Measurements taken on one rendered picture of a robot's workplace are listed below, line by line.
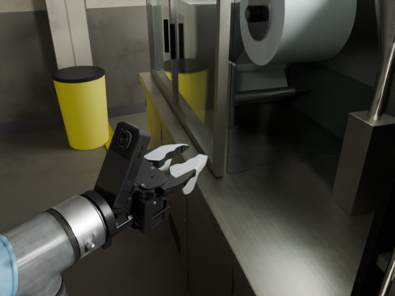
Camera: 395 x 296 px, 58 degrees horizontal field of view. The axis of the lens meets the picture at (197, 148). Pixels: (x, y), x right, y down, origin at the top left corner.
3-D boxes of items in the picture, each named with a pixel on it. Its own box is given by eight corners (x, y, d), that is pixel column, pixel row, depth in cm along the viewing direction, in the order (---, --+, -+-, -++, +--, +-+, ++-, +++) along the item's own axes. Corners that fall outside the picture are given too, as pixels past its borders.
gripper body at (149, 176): (140, 192, 61) (78, 229, 52) (141, 151, 56) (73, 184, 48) (173, 216, 57) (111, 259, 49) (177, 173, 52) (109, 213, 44)
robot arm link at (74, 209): (43, 197, 45) (81, 232, 41) (74, 182, 48) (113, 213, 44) (50, 238, 49) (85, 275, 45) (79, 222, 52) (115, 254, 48)
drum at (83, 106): (108, 128, 358) (100, 63, 326) (117, 146, 324) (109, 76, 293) (63, 136, 342) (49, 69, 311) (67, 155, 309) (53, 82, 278)
